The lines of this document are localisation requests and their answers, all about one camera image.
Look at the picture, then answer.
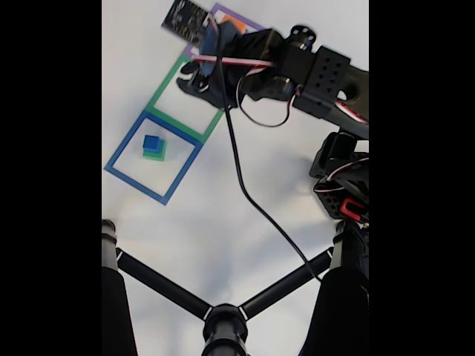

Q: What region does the orange square block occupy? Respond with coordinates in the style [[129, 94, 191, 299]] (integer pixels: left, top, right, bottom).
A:
[[220, 14, 249, 36]]

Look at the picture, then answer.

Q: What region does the green cube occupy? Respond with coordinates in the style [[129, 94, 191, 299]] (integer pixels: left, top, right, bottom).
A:
[[142, 139, 166, 162]]

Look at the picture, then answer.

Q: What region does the red clamp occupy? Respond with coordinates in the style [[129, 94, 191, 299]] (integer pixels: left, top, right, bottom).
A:
[[339, 198, 367, 220]]

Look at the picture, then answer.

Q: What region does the black tripod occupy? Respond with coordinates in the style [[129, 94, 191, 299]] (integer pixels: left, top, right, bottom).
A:
[[102, 218, 370, 356]]

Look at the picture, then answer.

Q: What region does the red white gripper servo cable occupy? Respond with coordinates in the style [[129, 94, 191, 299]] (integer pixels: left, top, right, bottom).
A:
[[190, 16, 370, 128]]

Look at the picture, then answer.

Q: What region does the purple square frame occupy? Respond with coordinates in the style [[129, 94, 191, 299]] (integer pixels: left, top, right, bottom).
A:
[[183, 2, 267, 60]]

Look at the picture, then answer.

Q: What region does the green square frame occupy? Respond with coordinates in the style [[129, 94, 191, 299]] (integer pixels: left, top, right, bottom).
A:
[[144, 54, 226, 144]]

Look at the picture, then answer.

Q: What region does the circuit board camera, blue mount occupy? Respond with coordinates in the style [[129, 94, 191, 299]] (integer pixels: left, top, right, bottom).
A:
[[160, 0, 242, 77]]

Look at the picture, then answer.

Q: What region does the thick black camera cable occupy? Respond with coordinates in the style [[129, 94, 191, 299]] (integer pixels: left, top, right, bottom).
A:
[[216, 20, 323, 283]]

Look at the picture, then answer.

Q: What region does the blue square frame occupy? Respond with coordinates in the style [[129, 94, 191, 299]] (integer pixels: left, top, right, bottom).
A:
[[103, 110, 204, 206]]

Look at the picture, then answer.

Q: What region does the red white base servo cable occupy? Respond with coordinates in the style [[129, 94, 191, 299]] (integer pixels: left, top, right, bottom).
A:
[[313, 157, 370, 194]]

